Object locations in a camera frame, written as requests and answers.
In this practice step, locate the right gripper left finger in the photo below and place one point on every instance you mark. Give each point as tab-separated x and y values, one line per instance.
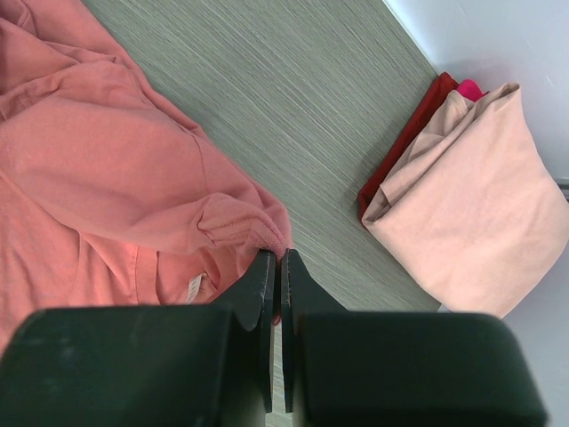
177	365

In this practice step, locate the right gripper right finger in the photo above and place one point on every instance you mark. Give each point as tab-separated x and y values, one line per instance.
386	368

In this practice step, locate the coral red t shirt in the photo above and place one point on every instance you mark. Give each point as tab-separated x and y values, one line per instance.
110	195

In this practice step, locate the folded light pink t shirt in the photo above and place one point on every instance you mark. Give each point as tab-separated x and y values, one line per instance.
470	210

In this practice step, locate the folded dark red t shirt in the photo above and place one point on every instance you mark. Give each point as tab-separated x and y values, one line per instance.
431	101

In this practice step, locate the folded magenta t shirt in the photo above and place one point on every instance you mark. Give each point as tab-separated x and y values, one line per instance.
470	90

